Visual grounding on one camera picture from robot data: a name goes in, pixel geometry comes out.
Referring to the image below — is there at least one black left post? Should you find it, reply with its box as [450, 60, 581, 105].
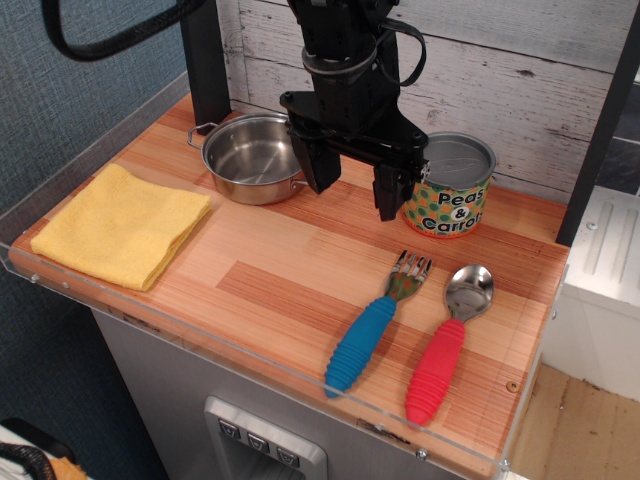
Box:
[180, 0, 231, 135]

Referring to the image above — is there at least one red handled spoon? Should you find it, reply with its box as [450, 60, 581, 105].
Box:
[404, 264, 494, 425]

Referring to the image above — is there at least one black braided cable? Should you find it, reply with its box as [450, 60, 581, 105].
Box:
[40, 0, 207, 63]

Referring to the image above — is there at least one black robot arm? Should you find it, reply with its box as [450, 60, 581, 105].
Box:
[280, 1, 428, 221]

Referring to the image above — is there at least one peas and carrots can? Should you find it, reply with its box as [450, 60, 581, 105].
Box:
[402, 132, 496, 239]

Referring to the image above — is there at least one stainless steel pot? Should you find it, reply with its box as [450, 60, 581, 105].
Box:
[187, 113, 307, 205]

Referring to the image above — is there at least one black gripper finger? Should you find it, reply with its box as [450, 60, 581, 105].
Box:
[290, 133, 341, 194]
[373, 162, 425, 222]

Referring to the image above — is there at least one grey toy cabinet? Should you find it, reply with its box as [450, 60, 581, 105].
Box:
[91, 305, 489, 480]

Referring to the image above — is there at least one black post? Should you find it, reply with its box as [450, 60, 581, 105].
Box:
[556, 2, 639, 247]
[180, 0, 231, 135]

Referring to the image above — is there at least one white plastic box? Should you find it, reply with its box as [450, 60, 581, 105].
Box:
[541, 186, 639, 400]

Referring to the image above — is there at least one black right post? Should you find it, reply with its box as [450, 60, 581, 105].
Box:
[556, 2, 639, 247]

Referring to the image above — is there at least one yellow towel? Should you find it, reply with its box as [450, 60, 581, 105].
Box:
[31, 164, 211, 291]

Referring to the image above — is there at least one clear acrylic guard rail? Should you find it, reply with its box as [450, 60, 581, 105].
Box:
[1, 68, 566, 479]

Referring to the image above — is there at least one orange object bottom left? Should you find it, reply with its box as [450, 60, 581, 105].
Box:
[49, 457, 89, 480]

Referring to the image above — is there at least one blue handled fork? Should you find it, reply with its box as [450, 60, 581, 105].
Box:
[324, 250, 432, 399]

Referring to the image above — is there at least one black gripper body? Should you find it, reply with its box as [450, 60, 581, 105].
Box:
[280, 70, 428, 168]

